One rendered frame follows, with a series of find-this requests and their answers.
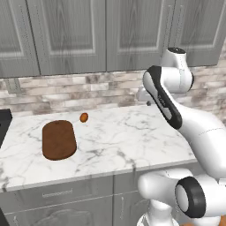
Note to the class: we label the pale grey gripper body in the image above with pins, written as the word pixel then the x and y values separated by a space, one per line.
pixel 142 94

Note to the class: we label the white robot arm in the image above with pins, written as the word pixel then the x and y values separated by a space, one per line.
pixel 203 138

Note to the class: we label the narrow grey drawer front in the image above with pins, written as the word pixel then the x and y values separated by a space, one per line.
pixel 125 182

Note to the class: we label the brown oval cutting board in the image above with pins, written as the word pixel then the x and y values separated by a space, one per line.
pixel 58 140

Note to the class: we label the wide grey drawer front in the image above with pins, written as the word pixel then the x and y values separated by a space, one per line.
pixel 88 189

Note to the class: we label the small brown egg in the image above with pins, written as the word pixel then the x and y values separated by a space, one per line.
pixel 84 117

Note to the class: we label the grey base cupboard door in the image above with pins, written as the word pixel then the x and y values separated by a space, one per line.
pixel 73 213
pixel 131 210

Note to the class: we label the black hob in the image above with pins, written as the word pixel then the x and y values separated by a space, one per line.
pixel 4 123

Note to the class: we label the grey wall cupboard door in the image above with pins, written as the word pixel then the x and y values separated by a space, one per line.
pixel 70 32
pixel 14 38
pixel 138 29
pixel 203 29

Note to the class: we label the grey wall socket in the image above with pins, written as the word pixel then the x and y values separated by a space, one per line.
pixel 13 85

